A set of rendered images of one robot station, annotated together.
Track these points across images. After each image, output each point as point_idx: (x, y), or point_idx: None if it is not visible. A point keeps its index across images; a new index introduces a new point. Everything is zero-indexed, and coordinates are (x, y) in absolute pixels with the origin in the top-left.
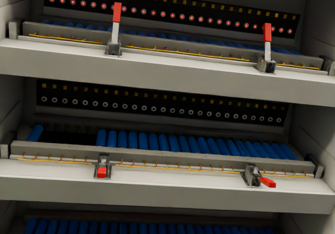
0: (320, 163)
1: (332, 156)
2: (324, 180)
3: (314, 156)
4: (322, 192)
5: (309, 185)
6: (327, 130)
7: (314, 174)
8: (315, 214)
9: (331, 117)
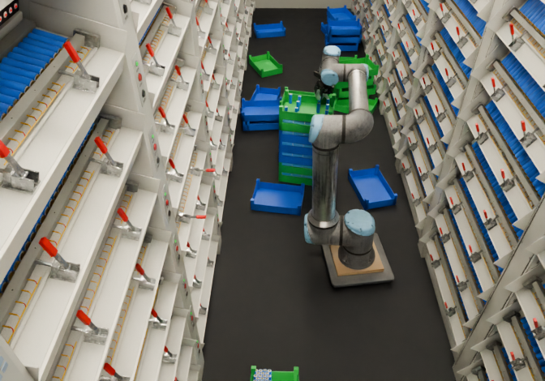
0: (194, 144)
1: (198, 139)
2: (197, 149)
3: None
4: (205, 156)
5: (199, 156)
6: None
7: (195, 150)
8: None
9: None
